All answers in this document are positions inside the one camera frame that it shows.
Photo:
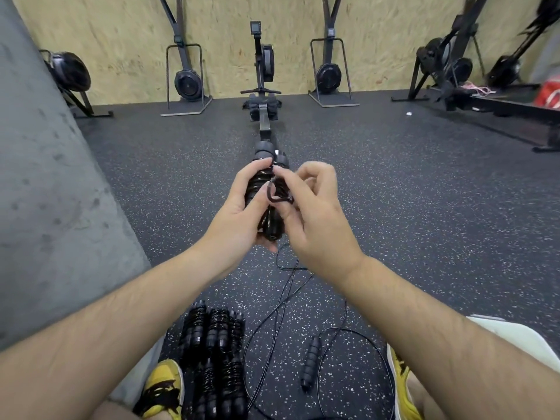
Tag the black fan exercise bike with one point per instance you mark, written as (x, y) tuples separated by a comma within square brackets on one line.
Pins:
[(70, 72)]

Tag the black rowing machine with monitor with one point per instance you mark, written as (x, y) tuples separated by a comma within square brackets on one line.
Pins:
[(262, 56)]

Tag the yellow black right shoe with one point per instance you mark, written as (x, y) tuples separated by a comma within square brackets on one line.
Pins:
[(404, 389)]

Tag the black ski trainer on stand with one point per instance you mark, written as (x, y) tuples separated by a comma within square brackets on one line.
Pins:
[(188, 83), (455, 56), (507, 67), (329, 76)]

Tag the yellow black left shoe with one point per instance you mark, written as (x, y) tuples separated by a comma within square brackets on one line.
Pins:
[(162, 389)]

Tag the person's right hand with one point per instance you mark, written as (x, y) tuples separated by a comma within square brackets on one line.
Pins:
[(321, 227)]

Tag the black rowing machine rail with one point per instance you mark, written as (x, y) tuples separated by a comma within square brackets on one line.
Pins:
[(507, 107)]

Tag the person's right thumb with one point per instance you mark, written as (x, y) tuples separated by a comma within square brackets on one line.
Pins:
[(286, 181)]

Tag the person's left forearm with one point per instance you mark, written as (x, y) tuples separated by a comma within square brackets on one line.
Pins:
[(109, 332)]

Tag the red bag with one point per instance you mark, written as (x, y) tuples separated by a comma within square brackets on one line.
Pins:
[(550, 92)]

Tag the person's right forearm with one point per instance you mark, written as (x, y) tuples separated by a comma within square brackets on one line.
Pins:
[(442, 341)]

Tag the person's left hand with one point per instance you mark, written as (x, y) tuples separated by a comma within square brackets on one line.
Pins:
[(229, 223)]

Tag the person's left thumb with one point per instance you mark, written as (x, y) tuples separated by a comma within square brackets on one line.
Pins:
[(253, 174)]

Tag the yellow black shoe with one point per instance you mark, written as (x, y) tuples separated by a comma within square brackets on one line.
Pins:
[(404, 389), (162, 389)]

